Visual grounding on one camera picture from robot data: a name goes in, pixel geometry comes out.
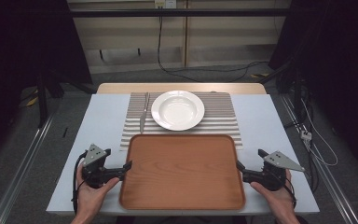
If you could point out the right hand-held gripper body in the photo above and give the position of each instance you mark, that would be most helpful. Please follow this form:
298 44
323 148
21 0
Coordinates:
270 177

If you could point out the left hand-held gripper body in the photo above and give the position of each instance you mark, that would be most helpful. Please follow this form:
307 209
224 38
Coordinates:
94 169

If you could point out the brown wooden tray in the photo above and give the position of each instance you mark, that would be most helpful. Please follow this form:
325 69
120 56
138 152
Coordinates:
183 174

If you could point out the person's right hand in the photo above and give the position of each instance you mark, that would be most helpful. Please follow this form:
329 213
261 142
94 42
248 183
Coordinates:
276 200

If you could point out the person's left hand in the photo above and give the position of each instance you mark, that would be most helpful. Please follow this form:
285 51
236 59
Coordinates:
90 199

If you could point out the silver metal fork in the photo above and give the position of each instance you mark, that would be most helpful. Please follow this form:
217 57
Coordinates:
143 118

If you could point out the striped placemat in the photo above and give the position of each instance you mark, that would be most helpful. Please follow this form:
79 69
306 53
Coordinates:
220 118

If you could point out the white power strip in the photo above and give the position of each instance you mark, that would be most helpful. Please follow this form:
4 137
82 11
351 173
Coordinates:
305 135

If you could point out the white round plate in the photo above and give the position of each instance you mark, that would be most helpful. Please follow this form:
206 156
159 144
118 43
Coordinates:
177 110

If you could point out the light wooden table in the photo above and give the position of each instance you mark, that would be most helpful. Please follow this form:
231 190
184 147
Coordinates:
121 88

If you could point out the black metal stand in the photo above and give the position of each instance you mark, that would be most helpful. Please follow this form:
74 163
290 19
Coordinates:
42 99

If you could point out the black curtain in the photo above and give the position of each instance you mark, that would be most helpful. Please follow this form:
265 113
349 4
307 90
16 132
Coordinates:
21 46
338 46

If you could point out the metal floor rail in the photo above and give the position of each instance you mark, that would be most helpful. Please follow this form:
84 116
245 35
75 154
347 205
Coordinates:
326 177
21 168

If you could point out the white wall outlet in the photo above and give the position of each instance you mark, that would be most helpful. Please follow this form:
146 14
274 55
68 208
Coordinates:
165 3

